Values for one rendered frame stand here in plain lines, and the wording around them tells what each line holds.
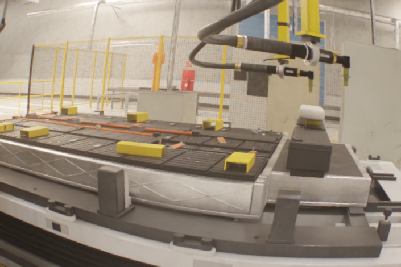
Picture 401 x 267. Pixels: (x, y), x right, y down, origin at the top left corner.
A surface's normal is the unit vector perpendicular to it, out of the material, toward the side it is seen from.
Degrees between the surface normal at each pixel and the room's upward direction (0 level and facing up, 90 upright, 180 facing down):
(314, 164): 90
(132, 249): 90
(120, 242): 90
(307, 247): 90
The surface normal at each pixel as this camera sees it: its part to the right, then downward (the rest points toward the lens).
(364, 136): -0.23, 0.10
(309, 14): 0.25, 0.13
